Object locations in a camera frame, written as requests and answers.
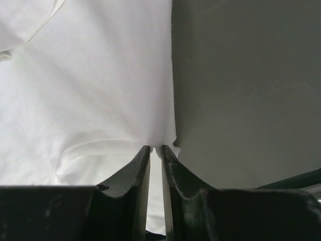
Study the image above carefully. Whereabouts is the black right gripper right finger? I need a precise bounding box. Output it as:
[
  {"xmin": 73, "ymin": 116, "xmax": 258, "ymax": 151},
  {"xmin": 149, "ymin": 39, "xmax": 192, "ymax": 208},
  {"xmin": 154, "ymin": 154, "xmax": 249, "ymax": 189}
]
[{"xmin": 161, "ymin": 145, "xmax": 320, "ymax": 240}]

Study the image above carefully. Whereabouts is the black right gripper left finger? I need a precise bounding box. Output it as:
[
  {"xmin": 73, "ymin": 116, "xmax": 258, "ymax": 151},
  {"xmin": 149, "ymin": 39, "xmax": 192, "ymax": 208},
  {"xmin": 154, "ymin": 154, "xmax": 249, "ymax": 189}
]
[{"xmin": 1, "ymin": 146, "xmax": 150, "ymax": 240}]

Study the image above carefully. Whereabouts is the white t-shirt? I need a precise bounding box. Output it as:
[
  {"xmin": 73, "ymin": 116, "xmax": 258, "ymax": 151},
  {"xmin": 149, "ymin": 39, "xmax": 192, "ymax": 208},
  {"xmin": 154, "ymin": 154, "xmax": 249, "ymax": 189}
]
[{"xmin": 1, "ymin": 1, "xmax": 176, "ymax": 234}]

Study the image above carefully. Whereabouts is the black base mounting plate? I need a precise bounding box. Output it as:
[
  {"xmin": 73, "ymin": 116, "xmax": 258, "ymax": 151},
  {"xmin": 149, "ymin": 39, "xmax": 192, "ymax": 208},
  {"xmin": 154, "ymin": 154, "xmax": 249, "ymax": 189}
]
[{"xmin": 258, "ymin": 169, "xmax": 321, "ymax": 203}]

